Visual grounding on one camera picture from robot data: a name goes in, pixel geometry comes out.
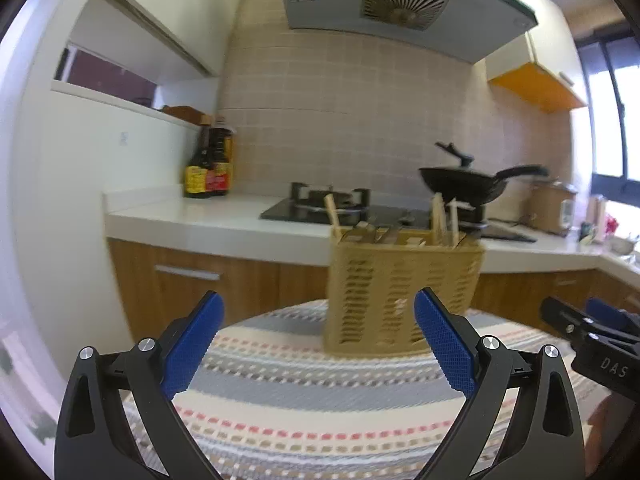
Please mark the striped woven table mat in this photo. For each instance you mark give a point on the striped woven table mat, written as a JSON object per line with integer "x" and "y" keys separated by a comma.
{"x": 268, "y": 403}

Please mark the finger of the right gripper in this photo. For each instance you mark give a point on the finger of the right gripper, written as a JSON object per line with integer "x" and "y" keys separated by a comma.
{"x": 611, "y": 317}
{"x": 575, "y": 324}

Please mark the black gas stove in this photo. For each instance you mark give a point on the black gas stove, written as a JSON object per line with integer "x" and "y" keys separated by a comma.
{"x": 305, "y": 204}

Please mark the beige plastic utensil basket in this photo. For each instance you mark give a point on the beige plastic utensil basket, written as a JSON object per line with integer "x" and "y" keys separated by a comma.
{"x": 372, "y": 286}

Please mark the person's hand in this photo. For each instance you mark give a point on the person's hand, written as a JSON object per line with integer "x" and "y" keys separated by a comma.
{"x": 605, "y": 423}

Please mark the orange wall cabinet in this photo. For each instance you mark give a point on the orange wall cabinet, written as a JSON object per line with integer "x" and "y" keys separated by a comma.
{"x": 541, "y": 66}

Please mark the dark soy sauce bottle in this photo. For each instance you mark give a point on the dark soy sauce bottle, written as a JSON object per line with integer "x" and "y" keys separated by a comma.
{"x": 196, "y": 180}

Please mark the range hood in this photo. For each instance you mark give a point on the range hood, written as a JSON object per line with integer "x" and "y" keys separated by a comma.
{"x": 468, "y": 30}

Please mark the black frying pan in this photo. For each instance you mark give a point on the black frying pan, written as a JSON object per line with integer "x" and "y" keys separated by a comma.
{"x": 465, "y": 185}

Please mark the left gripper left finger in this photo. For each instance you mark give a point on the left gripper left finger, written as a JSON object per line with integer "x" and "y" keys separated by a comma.
{"x": 94, "y": 439}

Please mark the white kitchen countertop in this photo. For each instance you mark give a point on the white kitchen countertop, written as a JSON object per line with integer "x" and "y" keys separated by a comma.
{"x": 231, "y": 227}

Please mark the green patterned mug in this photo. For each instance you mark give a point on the green patterned mug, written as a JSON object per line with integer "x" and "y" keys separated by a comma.
{"x": 586, "y": 233}

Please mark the beige rice cooker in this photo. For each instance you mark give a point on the beige rice cooker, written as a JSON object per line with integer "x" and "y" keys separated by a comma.
{"x": 550, "y": 207}

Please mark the red label sauce bottle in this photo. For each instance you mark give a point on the red label sauce bottle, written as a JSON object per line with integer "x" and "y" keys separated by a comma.
{"x": 221, "y": 146}

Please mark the wooden chopstick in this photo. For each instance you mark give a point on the wooden chopstick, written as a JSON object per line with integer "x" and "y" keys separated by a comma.
{"x": 332, "y": 213}
{"x": 454, "y": 223}
{"x": 438, "y": 220}

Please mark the cabinet drawer handle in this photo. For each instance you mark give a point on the cabinet drawer handle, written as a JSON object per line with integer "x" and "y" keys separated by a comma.
{"x": 188, "y": 273}

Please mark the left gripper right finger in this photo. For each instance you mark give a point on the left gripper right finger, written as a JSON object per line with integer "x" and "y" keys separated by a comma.
{"x": 543, "y": 439}

